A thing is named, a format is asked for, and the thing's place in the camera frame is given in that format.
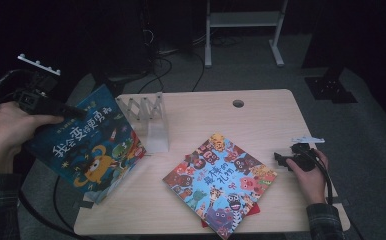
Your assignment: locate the right hand-held gripper black cable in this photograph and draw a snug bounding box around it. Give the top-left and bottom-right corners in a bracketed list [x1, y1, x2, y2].
[294, 145, 335, 205]

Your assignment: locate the person's left hand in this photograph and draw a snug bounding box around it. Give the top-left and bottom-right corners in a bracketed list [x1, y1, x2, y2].
[0, 101, 65, 175]

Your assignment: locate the thin black floor cable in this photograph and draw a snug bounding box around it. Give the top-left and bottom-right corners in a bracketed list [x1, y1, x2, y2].
[137, 55, 174, 95]
[191, 52, 206, 93]

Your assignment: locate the white metal stand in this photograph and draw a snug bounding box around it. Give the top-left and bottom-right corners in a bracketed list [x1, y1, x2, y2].
[204, 0, 289, 69]

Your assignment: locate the black stand with square base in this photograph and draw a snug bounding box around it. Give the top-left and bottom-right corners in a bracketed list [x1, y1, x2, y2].
[303, 0, 359, 105]

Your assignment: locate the hand-held gripper black cable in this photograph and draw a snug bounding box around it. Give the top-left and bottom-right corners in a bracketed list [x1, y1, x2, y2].
[0, 69, 94, 240]
[294, 145, 335, 205]

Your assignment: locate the red picture book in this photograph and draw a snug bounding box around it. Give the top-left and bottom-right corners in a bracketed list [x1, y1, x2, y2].
[200, 202, 261, 230]

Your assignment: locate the light blue animals picture book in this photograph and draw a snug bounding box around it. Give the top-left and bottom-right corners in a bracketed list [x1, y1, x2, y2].
[162, 133, 278, 240]

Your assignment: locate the black stand with dark base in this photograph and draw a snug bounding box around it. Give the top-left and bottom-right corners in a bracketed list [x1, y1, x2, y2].
[90, 59, 149, 101]

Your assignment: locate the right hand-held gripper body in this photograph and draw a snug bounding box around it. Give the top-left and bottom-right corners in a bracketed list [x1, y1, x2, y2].
[288, 135, 326, 173]

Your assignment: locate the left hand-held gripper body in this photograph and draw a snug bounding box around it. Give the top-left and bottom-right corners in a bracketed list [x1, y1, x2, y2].
[14, 54, 62, 116]

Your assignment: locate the person's right hand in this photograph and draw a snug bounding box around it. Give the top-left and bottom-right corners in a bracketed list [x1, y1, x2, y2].
[285, 148, 330, 205]

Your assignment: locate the white expandable book rack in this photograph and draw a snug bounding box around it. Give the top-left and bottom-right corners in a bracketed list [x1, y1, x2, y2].
[115, 92, 171, 155]

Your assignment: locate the left hand-held gripper black cable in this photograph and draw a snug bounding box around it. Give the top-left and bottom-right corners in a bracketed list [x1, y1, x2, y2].
[0, 69, 94, 240]

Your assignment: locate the black floor cable beside table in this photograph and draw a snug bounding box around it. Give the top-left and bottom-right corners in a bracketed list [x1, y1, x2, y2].
[52, 175, 79, 234]

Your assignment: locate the dark blue monster picture book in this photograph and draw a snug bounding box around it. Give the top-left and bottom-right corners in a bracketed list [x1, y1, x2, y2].
[24, 83, 147, 205]

